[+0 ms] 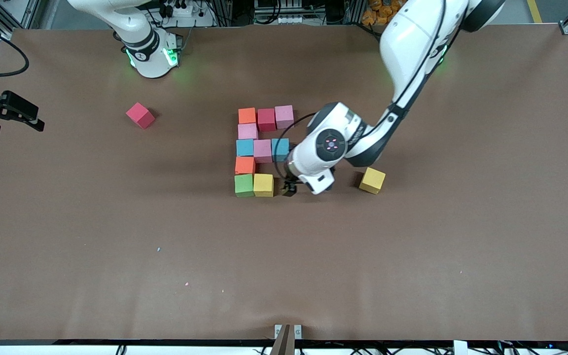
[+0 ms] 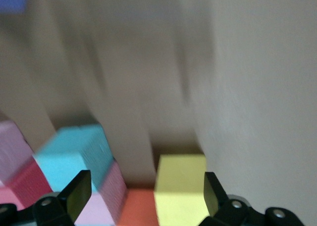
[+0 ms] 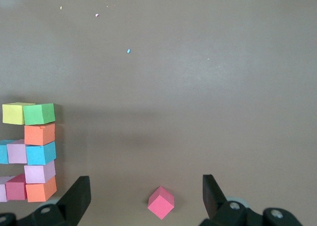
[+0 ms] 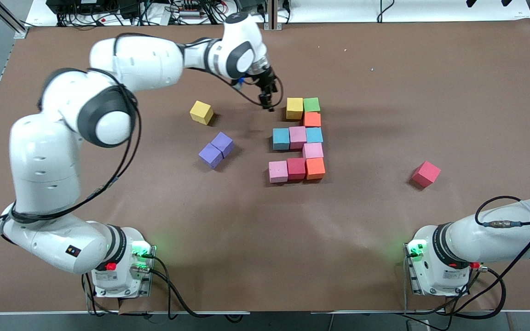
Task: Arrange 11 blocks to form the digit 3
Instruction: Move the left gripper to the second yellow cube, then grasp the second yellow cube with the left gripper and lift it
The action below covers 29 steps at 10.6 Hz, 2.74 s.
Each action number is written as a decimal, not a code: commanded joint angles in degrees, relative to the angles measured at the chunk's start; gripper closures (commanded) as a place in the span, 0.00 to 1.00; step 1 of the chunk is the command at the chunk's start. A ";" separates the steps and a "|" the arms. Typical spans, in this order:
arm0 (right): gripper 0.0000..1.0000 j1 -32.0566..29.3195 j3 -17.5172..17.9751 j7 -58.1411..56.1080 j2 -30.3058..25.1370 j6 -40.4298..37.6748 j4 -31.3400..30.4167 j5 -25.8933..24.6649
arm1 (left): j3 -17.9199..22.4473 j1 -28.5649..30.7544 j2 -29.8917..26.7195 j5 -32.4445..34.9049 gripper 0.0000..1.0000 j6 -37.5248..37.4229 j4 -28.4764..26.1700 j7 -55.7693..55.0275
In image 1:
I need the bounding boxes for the yellow foam cube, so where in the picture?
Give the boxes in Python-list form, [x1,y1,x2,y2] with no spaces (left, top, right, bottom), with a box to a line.
[253,174,274,198]
[359,167,387,195]

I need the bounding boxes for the green foam cube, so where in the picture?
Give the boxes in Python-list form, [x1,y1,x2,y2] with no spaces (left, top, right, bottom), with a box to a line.
[235,174,256,198]

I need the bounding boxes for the red foam cube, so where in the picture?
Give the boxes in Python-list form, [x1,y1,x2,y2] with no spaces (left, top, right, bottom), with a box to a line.
[257,108,277,132]
[126,102,156,130]

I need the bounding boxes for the large table mat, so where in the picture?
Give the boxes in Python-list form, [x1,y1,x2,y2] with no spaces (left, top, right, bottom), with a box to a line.
[0,25,568,343]

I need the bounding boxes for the brown wedge bar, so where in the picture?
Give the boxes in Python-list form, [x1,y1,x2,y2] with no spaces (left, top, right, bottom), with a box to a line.
[270,324,297,355]

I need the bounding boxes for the pile of orange packets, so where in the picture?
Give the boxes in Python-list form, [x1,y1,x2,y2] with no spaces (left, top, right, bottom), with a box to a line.
[361,0,403,26]

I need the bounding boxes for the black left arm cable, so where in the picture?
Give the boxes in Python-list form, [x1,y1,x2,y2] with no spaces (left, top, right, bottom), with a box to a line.
[273,0,447,185]

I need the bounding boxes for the metal clamp bracket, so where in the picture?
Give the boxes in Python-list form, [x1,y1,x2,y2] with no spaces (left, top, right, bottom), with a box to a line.
[274,324,303,341]

